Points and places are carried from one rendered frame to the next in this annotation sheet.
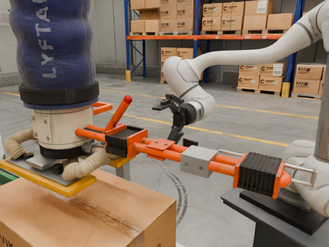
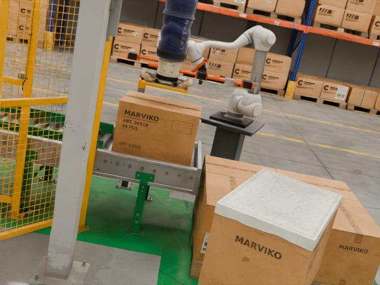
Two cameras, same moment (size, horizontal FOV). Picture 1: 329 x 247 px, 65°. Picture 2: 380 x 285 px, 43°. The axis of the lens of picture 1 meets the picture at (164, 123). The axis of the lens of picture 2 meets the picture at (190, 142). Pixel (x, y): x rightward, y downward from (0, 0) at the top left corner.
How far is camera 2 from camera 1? 320 cm
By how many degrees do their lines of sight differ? 33
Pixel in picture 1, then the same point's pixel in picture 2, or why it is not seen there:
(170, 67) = (191, 46)
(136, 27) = not seen: outside the picture
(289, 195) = (233, 115)
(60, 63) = (185, 44)
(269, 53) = (233, 45)
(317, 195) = (249, 107)
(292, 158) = (236, 96)
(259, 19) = not seen: outside the picture
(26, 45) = (176, 37)
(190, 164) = (228, 81)
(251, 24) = not seen: outside the picture
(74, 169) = (188, 83)
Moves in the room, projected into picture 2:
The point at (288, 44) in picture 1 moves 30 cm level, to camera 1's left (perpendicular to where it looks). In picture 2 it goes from (241, 43) to (212, 38)
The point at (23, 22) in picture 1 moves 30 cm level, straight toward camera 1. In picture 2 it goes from (178, 29) to (215, 38)
